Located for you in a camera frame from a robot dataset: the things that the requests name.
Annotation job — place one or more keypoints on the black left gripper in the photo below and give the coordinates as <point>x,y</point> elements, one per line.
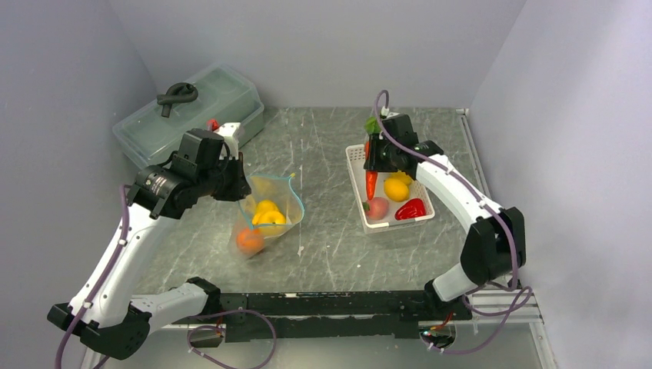
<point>241,188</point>

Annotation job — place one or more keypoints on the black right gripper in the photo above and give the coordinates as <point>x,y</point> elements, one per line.
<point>374,164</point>

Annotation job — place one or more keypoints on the orange toy carrot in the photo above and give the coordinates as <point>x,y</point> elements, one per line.
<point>371,177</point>

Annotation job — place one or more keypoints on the yellow toy lemon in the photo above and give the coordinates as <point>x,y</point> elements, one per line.
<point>401,176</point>
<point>396,190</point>

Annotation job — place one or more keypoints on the pink toy peach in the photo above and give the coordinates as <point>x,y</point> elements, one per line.
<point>376,208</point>

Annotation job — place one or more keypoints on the clear zip top bag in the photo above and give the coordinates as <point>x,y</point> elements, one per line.
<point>268,187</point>

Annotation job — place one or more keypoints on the orange toy orange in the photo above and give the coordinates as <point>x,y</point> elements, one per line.
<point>249,241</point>

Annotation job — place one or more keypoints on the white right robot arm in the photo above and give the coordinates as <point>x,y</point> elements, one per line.
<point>472,210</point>

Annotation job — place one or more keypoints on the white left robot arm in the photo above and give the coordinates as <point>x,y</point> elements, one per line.
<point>105,314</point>

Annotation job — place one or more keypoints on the white perforated plastic basket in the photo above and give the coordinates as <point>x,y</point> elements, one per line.
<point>355,160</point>

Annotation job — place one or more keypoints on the green toy vegetable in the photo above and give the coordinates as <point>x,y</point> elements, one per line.
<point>372,127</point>

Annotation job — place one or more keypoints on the red toy pepper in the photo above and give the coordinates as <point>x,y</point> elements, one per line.
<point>413,208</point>

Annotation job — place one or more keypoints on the green lidded storage box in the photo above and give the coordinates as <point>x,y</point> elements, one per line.
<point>148,138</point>

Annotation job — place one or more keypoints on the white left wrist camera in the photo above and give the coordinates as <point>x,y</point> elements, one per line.
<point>230,132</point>

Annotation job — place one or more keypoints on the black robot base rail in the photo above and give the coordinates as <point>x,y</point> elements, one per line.
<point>400,314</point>

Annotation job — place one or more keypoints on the aluminium frame rail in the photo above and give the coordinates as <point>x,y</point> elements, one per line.
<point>504,257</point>

